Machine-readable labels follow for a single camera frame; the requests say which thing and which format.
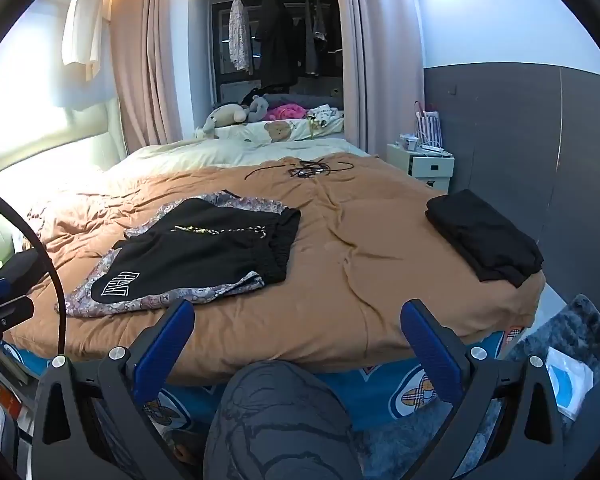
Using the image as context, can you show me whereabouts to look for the brown blanket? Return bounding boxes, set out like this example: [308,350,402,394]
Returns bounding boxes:
[2,152,546,386]

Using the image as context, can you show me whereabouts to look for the black hanging coat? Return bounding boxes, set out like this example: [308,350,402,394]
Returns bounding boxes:
[257,0,298,88]

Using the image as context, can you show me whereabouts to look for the cream duvet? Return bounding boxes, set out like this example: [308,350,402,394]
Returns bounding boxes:
[102,137,371,176]

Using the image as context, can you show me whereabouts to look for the black pants with patterned trim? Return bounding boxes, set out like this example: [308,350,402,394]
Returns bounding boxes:
[55,190,302,320]

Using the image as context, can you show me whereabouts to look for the person's knee grey trousers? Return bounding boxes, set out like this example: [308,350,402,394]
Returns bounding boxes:
[202,360,363,480]

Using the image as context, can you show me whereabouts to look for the white printed cloth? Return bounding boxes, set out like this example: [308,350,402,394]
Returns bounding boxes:
[307,105,345,123]

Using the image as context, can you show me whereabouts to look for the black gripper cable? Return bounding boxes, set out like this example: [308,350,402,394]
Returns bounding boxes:
[0,187,66,361]

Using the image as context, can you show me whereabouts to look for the beige plush toy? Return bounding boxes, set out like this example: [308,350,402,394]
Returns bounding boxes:
[202,102,248,138]

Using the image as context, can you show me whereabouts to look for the folded black pants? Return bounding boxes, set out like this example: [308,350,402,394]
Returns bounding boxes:
[425,189,545,289]

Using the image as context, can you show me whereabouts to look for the pink curtain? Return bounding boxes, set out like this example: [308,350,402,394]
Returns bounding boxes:
[109,0,183,158]
[331,0,426,156]

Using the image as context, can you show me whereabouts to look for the dark hanging garment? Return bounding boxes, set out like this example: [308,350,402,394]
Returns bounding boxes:
[302,0,343,76]

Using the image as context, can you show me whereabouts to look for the pink cloth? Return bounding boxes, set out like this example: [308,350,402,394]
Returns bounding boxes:
[272,102,308,121]

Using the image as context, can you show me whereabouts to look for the striped bag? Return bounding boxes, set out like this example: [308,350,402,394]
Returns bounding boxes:
[414,102,443,148]

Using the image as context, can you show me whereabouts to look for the grey plush toy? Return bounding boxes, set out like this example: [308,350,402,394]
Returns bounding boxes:
[247,95,271,123]

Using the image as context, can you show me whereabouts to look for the bear print pillow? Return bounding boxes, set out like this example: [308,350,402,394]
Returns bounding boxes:
[215,119,345,143]

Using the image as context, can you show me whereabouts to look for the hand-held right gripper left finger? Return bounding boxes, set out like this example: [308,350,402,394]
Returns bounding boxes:
[32,300,196,480]

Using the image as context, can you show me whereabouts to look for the floral hanging garment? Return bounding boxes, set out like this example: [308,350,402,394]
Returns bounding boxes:
[228,0,253,73]

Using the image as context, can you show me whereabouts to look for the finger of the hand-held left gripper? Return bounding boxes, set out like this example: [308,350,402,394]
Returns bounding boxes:
[0,280,35,333]

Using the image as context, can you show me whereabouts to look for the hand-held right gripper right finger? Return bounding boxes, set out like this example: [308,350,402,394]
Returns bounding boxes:
[400,300,566,480]

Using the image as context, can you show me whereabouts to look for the white hanging shirt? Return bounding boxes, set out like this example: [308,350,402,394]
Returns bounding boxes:
[61,0,106,82]

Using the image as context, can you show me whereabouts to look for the blue printed bedsheet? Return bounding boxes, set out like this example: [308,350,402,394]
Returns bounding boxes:
[0,327,531,431]

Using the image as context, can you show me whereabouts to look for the white nightstand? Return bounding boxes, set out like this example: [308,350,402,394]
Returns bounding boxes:
[386,142,455,193]

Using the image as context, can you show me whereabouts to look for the black cables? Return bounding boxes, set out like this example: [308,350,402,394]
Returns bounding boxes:
[245,158,356,181]

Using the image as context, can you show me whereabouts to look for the white plastic bag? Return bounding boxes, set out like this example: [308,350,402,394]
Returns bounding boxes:
[545,347,595,422]

